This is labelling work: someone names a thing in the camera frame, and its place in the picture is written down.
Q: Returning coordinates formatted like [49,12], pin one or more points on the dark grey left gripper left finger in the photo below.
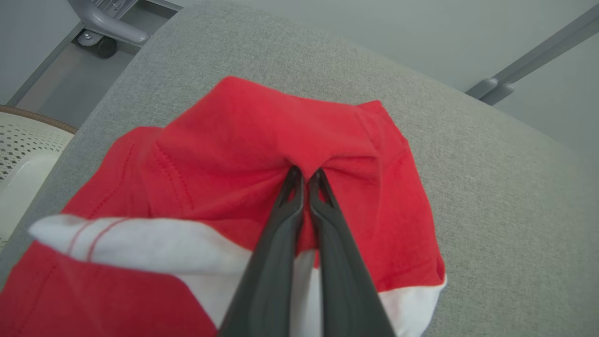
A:
[266,290]

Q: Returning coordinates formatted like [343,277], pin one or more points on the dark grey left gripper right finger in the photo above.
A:
[346,299]

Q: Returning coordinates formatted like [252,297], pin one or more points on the red shorts white side stripes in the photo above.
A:
[224,154]

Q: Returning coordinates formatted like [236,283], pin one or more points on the white perforated laundry basket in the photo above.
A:
[23,140]

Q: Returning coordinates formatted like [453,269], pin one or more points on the grey metal stand frame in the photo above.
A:
[112,25]

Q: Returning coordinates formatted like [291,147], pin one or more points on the grey metal partition post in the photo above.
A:
[538,52]

